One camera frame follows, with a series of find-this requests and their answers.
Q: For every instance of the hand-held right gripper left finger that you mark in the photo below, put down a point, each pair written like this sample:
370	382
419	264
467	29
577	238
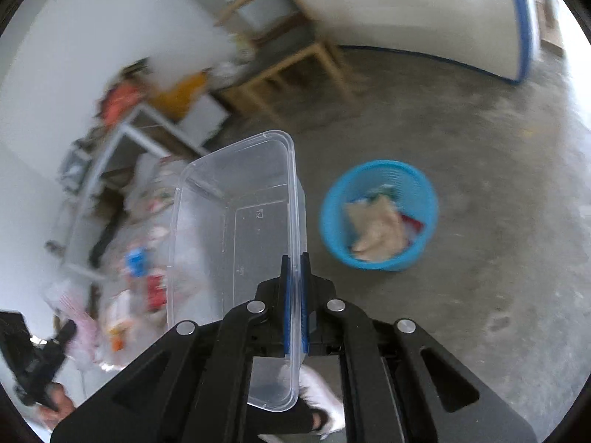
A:
287	307

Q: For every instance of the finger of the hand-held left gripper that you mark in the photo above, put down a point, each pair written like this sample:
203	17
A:
67	332

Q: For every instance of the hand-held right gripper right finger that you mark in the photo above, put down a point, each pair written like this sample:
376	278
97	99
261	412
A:
305	307

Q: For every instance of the blue plastic basket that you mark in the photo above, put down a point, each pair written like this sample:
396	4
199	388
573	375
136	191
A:
332	221

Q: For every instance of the clear plastic container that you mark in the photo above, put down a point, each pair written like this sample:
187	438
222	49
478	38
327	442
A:
235	221

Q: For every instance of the person's left hand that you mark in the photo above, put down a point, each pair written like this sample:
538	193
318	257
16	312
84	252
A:
60	404

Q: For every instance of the pink plastic bag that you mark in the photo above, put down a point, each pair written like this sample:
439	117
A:
78	327

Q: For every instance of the white and orange box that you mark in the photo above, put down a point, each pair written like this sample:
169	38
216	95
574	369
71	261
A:
117	316

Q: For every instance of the white shoe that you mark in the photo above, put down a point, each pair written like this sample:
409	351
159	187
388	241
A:
323	397

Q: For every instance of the red snack packet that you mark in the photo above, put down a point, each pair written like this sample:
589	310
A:
154	290

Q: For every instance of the blue plastic item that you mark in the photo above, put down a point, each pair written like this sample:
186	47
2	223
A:
136	259

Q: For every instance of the crumpled beige paper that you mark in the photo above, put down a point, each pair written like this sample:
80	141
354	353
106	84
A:
376	230

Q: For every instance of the printed tablecloth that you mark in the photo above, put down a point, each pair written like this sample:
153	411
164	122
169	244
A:
138	240

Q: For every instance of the white metal desk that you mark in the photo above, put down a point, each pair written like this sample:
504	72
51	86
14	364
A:
115	147

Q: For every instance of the orange bag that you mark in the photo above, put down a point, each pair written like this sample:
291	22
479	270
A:
121	98

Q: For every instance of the yellow bag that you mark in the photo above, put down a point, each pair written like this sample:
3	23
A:
182	90

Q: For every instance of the wooden chair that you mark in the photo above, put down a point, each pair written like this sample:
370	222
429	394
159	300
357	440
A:
281	50

